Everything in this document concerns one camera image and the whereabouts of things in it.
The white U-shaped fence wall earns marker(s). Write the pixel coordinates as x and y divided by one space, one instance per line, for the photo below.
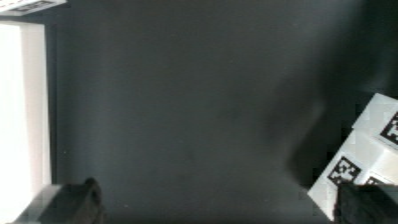
25 171

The white flat tagged sheet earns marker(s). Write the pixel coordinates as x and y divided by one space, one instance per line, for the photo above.
365 162

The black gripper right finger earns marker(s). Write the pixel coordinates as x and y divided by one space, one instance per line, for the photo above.
366 204

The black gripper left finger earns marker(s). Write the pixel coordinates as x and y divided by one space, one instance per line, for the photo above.
66 204

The small white tagged cube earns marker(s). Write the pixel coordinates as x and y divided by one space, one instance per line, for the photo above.
22 7

